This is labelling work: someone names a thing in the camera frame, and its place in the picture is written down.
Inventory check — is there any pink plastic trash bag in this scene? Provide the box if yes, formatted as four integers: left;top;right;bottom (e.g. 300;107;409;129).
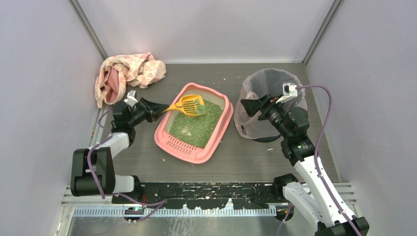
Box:
233;68;302;143

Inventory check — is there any orange litter scoop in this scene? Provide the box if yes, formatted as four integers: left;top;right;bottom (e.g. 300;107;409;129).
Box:
164;94;206;117

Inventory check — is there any dark round trash bin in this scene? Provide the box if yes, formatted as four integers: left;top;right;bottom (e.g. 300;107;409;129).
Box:
253;135;281;143

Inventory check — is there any pink litter box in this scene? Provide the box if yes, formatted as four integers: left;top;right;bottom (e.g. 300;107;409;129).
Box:
154;83;234;164

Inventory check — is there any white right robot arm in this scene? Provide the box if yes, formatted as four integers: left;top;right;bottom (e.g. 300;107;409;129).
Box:
240;94;369;236

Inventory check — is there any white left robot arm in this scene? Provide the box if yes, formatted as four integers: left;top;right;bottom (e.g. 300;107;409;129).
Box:
70;98;169;197

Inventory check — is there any green cat litter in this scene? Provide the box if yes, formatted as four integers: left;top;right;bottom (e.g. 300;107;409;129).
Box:
169;100;223;148

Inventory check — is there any pink floral cloth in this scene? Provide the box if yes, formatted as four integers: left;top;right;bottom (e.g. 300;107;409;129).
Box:
94;52;167;108

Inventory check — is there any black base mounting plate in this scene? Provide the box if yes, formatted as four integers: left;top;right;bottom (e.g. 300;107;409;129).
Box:
127;182;289;210

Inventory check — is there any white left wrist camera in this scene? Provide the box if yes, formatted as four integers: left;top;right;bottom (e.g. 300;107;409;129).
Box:
124;90;138;108

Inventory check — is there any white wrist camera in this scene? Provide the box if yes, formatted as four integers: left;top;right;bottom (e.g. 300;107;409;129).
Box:
276;83;298;103
124;90;138;108

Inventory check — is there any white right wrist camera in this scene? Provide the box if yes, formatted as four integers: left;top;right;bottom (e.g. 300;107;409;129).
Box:
276;83;298;103

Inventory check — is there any aluminium front rail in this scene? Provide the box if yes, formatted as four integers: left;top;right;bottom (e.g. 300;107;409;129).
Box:
56;180;357;236

